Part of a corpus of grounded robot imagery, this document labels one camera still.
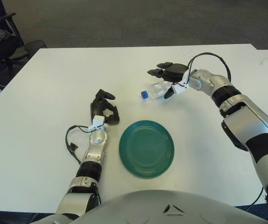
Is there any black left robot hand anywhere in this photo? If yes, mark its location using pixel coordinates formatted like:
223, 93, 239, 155
90, 89, 120, 126

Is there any clear bottle with blue cap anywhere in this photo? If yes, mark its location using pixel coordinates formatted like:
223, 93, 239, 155
141, 81, 172, 100

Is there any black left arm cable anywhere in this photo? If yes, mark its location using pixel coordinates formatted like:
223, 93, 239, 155
65, 125, 92, 165

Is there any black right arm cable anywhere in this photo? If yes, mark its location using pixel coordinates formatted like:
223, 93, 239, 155
187, 52, 232, 83

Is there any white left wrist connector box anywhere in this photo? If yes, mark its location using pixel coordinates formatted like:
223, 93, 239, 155
88, 115, 106, 130

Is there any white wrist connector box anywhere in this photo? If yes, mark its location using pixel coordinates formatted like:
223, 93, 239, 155
171, 82, 190, 94
88, 115, 106, 130

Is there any thin black hanging cable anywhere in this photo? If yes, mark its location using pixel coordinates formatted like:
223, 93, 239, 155
246, 186, 265, 212

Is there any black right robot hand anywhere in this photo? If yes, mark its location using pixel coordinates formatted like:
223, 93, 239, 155
147, 62, 190, 100

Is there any white right wrist connector box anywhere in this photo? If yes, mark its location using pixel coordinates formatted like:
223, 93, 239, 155
171, 82, 190, 94

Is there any green ribbed plate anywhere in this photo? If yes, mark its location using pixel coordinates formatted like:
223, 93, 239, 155
119, 119, 175, 179

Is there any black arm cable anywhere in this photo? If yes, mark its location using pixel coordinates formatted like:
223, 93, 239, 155
187, 52, 232, 83
65, 125, 92, 165

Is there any silver robot torso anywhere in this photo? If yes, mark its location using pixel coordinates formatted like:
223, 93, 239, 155
35, 189, 268, 224

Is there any black wire mesh bin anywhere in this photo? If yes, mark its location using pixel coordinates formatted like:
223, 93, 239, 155
23, 40, 48, 59

